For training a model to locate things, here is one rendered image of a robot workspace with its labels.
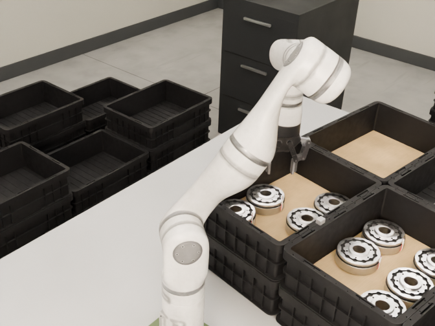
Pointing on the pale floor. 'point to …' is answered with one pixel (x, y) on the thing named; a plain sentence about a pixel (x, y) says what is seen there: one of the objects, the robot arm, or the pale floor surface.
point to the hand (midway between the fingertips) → (280, 167)
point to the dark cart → (233, 34)
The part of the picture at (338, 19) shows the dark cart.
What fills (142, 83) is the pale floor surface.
